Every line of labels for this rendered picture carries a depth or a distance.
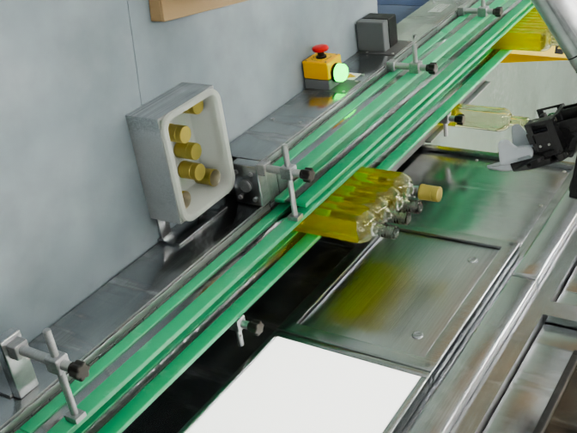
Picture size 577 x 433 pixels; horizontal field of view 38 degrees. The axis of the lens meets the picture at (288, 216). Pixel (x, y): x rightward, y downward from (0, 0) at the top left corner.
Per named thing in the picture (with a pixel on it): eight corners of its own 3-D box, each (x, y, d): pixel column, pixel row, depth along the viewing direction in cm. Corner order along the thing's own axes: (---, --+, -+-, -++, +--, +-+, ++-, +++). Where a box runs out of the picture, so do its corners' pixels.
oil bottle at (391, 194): (310, 206, 193) (395, 221, 182) (307, 184, 191) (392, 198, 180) (323, 195, 197) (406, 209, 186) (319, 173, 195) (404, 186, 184)
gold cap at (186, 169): (175, 165, 168) (193, 167, 166) (186, 157, 171) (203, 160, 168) (179, 180, 170) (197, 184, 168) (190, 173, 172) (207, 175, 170)
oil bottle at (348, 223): (283, 229, 185) (370, 246, 174) (279, 207, 182) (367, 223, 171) (296, 217, 189) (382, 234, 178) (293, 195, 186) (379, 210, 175)
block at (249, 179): (234, 204, 179) (262, 209, 176) (227, 164, 175) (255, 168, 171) (244, 196, 182) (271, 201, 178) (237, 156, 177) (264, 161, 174)
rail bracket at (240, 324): (203, 341, 167) (258, 357, 160) (197, 313, 164) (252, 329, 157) (215, 330, 170) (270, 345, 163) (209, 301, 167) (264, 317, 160)
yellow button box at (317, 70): (303, 88, 207) (330, 91, 203) (300, 59, 204) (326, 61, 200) (318, 78, 212) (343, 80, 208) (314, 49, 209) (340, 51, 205)
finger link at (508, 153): (478, 143, 155) (527, 128, 151) (489, 172, 157) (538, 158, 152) (476, 150, 153) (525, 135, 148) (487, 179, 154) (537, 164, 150)
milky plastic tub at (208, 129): (151, 219, 167) (185, 227, 162) (125, 114, 156) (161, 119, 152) (204, 180, 179) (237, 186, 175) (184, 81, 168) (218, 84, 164)
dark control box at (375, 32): (356, 51, 227) (385, 52, 222) (354, 21, 223) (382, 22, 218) (370, 40, 232) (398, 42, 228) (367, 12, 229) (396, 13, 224)
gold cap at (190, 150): (172, 144, 166) (189, 147, 164) (183, 137, 169) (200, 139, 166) (175, 161, 168) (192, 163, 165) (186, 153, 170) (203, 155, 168)
